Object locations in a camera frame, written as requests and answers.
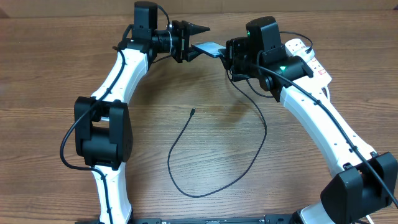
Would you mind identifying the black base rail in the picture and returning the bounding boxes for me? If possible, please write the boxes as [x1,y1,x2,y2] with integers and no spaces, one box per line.
[74,213,299,224]

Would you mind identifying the black USB charging cable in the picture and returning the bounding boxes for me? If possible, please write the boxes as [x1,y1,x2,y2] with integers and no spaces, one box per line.
[167,30,314,199]

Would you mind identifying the white power strip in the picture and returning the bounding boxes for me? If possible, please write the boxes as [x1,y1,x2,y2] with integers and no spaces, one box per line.
[285,39,332,91]

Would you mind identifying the blue Galaxy smartphone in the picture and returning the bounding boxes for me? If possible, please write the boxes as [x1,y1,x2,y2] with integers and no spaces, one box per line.
[192,42,226,58]

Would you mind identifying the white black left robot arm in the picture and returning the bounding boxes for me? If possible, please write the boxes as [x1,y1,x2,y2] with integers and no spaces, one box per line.
[73,1,209,223]

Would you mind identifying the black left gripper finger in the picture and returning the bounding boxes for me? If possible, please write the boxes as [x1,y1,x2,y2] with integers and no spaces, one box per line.
[182,21,210,36]
[185,49,201,62]

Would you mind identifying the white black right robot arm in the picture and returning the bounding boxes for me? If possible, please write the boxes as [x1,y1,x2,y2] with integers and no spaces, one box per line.
[221,16,397,223]

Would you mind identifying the white charger plug adapter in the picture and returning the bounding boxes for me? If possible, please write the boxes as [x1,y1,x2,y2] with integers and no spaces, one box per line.
[293,47,315,62]

